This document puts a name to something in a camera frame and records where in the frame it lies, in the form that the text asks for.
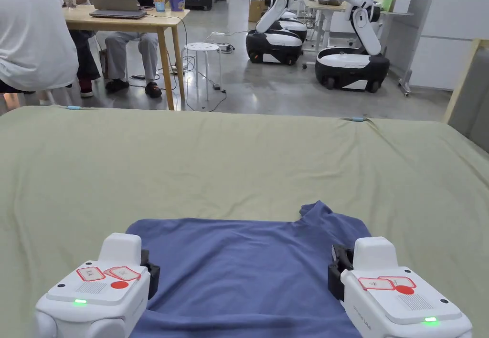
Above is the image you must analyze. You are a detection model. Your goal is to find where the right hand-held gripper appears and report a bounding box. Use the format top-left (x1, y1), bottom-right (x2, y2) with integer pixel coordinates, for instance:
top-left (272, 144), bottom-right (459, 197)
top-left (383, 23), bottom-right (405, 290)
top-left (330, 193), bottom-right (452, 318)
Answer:
top-left (327, 236), bottom-right (473, 338)

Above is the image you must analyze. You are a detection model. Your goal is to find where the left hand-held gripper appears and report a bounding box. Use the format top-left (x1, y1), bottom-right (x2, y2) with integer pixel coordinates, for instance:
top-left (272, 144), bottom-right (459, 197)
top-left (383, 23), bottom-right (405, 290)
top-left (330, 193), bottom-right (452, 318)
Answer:
top-left (35, 232), bottom-right (160, 338)

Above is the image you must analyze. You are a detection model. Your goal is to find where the blue shirt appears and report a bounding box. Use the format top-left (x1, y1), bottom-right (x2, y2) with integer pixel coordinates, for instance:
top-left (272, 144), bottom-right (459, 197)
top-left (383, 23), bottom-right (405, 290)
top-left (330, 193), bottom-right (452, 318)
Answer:
top-left (126, 200), bottom-right (373, 338)

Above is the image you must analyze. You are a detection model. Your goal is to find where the bed with pale green sheet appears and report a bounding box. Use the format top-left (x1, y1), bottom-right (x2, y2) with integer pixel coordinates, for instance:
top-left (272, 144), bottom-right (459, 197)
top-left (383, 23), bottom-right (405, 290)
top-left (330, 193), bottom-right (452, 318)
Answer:
top-left (0, 105), bottom-right (489, 338)

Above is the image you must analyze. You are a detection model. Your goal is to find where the grey padded headboard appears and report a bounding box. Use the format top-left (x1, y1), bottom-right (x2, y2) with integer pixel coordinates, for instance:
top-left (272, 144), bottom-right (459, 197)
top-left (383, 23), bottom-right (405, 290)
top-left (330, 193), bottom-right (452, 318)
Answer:
top-left (443, 38), bottom-right (489, 155)

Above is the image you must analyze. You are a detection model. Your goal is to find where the white and black wheeled robot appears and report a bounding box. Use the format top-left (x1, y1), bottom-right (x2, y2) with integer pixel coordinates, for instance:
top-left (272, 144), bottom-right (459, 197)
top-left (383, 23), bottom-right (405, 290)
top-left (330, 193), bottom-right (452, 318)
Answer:
top-left (278, 9), bottom-right (308, 43)
top-left (301, 0), bottom-right (391, 94)
top-left (246, 0), bottom-right (311, 66)

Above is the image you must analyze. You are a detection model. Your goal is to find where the white round stool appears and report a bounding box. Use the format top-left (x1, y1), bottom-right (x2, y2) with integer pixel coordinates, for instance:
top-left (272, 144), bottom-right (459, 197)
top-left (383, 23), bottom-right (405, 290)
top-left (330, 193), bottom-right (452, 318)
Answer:
top-left (180, 42), bottom-right (223, 112)

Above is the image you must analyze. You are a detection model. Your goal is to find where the wooden table with laptop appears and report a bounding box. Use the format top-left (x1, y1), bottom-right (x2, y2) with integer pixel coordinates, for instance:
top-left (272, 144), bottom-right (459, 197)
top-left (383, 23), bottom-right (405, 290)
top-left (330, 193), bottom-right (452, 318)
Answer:
top-left (63, 0), bottom-right (191, 111)

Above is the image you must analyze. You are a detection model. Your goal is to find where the white-legged work table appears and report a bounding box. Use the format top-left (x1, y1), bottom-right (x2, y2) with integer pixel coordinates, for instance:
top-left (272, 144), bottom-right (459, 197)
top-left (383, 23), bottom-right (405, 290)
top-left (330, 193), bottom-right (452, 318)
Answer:
top-left (303, 0), bottom-right (414, 68)

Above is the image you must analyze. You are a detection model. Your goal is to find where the brown carton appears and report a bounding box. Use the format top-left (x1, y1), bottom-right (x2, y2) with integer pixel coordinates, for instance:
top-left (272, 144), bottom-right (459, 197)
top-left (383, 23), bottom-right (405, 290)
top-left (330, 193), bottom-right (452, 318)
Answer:
top-left (248, 0), bottom-right (269, 23)

